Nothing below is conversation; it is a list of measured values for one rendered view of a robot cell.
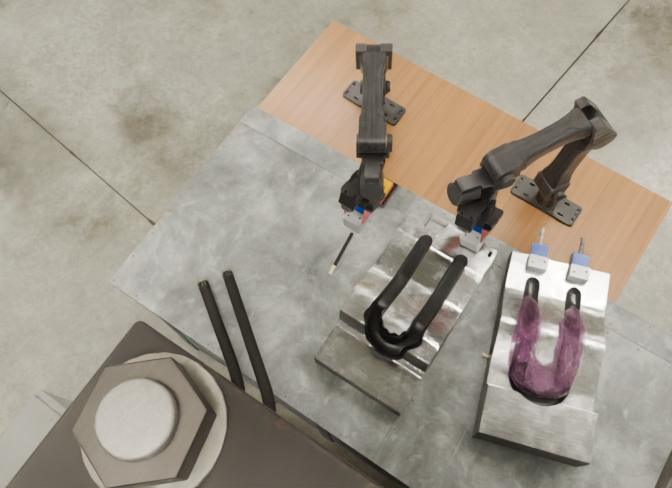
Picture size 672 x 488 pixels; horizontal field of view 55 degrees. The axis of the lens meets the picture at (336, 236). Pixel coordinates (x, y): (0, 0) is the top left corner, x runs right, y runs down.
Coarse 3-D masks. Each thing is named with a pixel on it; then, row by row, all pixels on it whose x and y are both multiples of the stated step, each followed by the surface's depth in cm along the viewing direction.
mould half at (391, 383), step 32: (416, 224) 177; (448, 224) 177; (384, 256) 175; (448, 256) 173; (480, 256) 173; (416, 288) 171; (352, 320) 166; (384, 320) 163; (448, 320) 166; (320, 352) 168; (352, 352) 168; (416, 352) 160; (352, 384) 167; (384, 384) 164; (416, 384) 164
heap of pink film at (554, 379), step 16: (528, 304) 167; (528, 320) 163; (560, 320) 165; (576, 320) 165; (512, 336) 163; (528, 336) 161; (560, 336) 161; (576, 336) 160; (512, 352) 162; (528, 352) 161; (560, 352) 160; (576, 352) 160; (512, 368) 162; (528, 368) 161; (544, 368) 160; (560, 368) 160; (576, 368) 160; (528, 384) 159; (544, 384) 159; (560, 384) 159
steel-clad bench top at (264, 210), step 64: (256, 128) 202; (192, 192) 195; (256, 192) 194; (320, 192) 193; (192, 256) 187; (256, 256) 186; (320, 256) 185; (192, 320) 179; (256, 320) 178; (320, 320) 177; (640, 320) 173; (320, 384) 171; (448, 384) 169; (640, 384) 167; (384, 448) 164; (448, 448) 163; (512, 448) 162; (640, 448) 161
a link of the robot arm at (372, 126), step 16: (384, 48) 157; (368, 64) 156; (384, 64) 157; (368, 80) 156; (368, 96) 155; (368, 112) 154; (368, 128) 153; (384, 128) 153; (368, 144) 153; (384, 144) 153
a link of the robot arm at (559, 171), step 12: (588, 120) 152; (576, 144) 157; (588, 144) 153; (564, 156) 163; (576, 156) 160; (552, 168) 169; (564, 168) 165; (540, 180) 175; (552, 180) 171; (564, 180) 171; (552, 192) 173
